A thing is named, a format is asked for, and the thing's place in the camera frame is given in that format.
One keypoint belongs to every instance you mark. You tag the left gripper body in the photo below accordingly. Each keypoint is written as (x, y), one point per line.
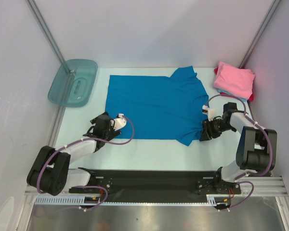
(110, 133)

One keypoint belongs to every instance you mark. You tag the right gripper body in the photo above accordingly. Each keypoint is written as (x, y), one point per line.
(207, 130)

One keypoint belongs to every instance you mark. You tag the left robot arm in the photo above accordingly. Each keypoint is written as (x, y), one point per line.
(62, 158)

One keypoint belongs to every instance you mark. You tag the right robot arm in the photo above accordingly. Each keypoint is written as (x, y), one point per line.
(256, 150)

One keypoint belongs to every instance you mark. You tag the pink folded t-shirt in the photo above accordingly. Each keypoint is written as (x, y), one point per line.
(233, 79)

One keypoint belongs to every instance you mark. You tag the teal translucent plastic bin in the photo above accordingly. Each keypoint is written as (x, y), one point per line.
(73, 83)

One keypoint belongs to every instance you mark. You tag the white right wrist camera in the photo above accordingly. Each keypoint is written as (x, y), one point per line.
(209, 112)

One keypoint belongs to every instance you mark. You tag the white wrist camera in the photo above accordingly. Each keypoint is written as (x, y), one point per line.
(119, 122)
(209, 112)

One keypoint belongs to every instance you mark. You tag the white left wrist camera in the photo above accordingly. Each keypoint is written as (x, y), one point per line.
(119, 122)

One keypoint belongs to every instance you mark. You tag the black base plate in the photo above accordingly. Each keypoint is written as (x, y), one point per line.
(179, 196)

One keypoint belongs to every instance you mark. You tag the white slotted cable duct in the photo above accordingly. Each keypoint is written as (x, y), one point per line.
(60, 199)

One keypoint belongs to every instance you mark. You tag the aluminium front rail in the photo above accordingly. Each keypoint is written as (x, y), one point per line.
(258, 186)

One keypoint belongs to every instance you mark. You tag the right aluminium frame post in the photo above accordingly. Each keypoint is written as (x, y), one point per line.
(260, 32)

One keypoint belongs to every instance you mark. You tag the aluminium frame post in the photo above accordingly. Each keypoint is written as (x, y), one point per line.
(260, 32)
(45, 29)

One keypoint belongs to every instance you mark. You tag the left aluminium frame post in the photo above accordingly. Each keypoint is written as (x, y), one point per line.
(45, 29)

